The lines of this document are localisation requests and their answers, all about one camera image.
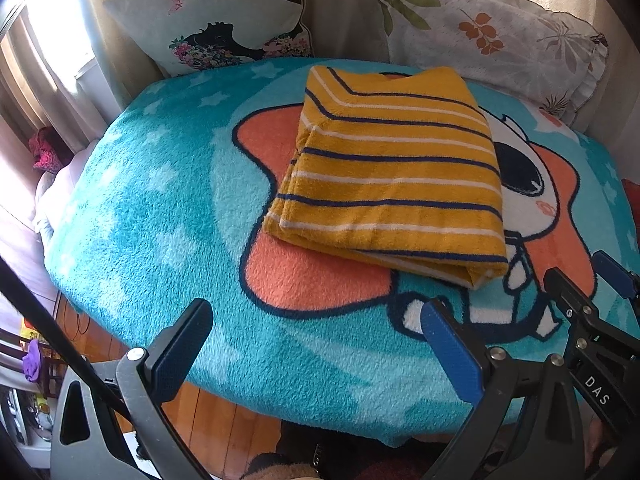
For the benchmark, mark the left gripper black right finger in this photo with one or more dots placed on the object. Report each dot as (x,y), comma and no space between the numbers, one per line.
(546,442)

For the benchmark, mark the teal cartoon fleece blanket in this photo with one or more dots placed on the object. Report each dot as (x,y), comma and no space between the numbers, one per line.
(169,208)

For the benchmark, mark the yellow red box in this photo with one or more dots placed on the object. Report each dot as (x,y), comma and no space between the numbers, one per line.
(28,332)

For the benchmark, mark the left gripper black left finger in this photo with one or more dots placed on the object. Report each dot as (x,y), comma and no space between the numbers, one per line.
(87,441)

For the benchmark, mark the yellow striped knit sweater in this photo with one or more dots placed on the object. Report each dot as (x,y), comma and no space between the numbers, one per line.
(395,171)

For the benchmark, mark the purple cloth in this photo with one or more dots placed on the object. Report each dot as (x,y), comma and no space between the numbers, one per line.
(32,362)

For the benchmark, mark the pink flower decoration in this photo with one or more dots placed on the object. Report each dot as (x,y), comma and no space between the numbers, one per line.
(49,151)

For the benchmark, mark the red cloth item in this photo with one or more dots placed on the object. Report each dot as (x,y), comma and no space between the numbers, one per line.
(632,191)

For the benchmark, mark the white leaf print pillow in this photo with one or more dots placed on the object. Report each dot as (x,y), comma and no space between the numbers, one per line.
(550,58)

